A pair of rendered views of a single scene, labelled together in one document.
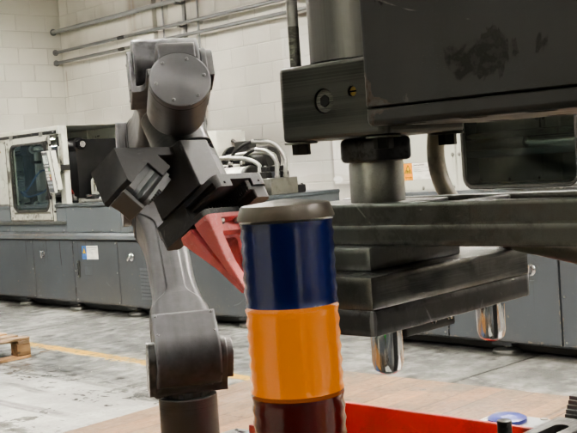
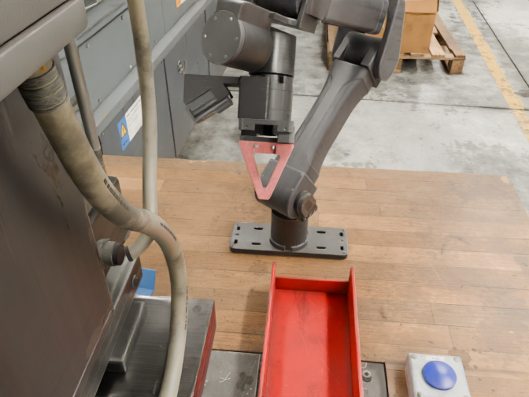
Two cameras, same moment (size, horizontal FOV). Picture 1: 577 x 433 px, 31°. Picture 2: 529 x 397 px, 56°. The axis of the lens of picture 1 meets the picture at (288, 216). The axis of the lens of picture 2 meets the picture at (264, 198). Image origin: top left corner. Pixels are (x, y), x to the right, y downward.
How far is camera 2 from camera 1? 0.80 m
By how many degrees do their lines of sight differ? 58
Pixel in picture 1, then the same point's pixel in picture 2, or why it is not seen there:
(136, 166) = (196, 90)
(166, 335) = (266, 178)
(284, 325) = not seen: outside the picture
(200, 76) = (233, 39)
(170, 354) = not seen: hidden behind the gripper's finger
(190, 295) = (303, 153)
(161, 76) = (210, 30)
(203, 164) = (251, 100)
